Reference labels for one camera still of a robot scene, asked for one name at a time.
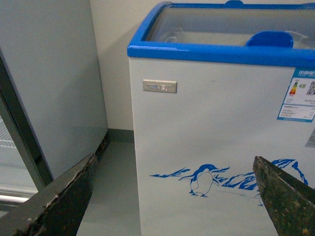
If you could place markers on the white blue chest freezer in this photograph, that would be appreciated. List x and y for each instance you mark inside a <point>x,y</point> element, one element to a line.
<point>202,113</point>

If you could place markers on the white wire freezer basket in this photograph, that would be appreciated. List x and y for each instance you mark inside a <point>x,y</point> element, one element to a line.
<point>231,37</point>

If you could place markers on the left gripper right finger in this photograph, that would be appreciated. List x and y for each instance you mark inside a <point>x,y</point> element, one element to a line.
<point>289,202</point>

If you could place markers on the glass sliding freezer lid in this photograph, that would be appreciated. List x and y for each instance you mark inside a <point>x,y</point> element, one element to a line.
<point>233,16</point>

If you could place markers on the white upright display fridge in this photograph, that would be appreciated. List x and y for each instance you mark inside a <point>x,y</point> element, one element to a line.
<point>52,111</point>

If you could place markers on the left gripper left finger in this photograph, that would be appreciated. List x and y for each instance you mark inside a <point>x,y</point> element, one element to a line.
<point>57,209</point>

